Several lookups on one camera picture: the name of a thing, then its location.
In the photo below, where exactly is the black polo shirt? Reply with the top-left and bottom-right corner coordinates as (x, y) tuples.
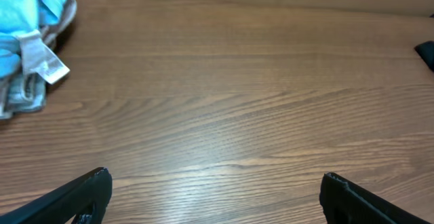
(414, 41), (434, 71)

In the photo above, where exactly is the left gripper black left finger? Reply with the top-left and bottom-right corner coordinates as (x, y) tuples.
(1, 167), (113, 224)

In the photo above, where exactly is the light blue printed t-shirt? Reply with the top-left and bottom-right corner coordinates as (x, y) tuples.
(1, 0), (67, 78)

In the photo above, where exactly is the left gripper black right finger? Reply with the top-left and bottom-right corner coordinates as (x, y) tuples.
(319, 172), (429, 224)

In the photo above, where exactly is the grey folded garment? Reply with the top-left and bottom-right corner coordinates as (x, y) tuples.
(1, 0), (77, 119)

